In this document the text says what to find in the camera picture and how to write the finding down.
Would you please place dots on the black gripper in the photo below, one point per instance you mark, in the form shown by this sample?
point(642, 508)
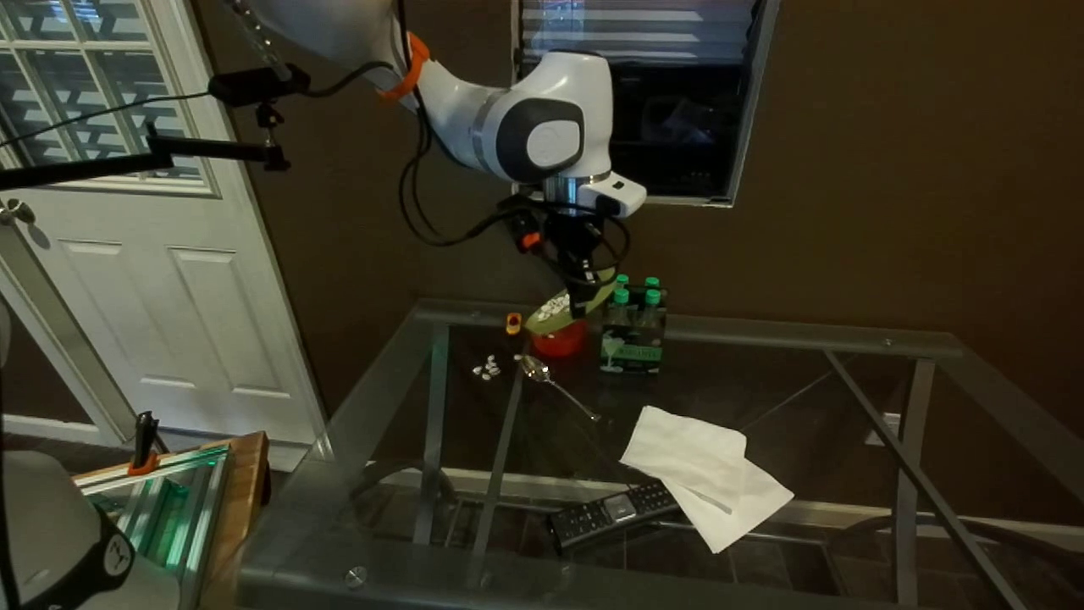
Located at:
point(570, 253)

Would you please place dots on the yellow-green plate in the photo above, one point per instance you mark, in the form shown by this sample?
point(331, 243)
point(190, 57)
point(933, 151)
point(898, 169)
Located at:
point(551, 316)

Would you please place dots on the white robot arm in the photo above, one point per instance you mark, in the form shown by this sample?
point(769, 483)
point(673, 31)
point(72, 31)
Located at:
point(546, 134)

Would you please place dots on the red bowl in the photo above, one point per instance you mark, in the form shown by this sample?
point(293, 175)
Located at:
point(568, 343)

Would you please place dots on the green-capped bottle pack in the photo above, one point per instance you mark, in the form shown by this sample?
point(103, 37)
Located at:
point(635, 319)

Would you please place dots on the metal spoon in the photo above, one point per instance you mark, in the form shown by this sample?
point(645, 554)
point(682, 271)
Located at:
point(540, 370)

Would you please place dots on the white beans on table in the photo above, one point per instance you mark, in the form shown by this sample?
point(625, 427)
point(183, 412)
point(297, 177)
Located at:
point(486, 370)

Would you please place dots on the black remote control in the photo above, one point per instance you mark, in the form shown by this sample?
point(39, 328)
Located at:
point(610, 517)

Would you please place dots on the white paper napkin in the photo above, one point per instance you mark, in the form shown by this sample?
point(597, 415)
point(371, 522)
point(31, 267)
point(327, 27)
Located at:
point(710, 474)

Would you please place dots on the white panel door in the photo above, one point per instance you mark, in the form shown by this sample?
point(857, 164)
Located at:
point(171, 271)

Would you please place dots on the wooden box with glass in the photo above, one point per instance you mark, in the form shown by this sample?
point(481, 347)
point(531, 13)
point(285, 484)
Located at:
point(190, 514)

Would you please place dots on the window with white frame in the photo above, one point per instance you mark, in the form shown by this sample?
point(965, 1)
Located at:
point(687, 81)

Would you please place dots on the orange cable clamp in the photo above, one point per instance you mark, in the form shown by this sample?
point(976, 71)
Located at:
point(417, 54)

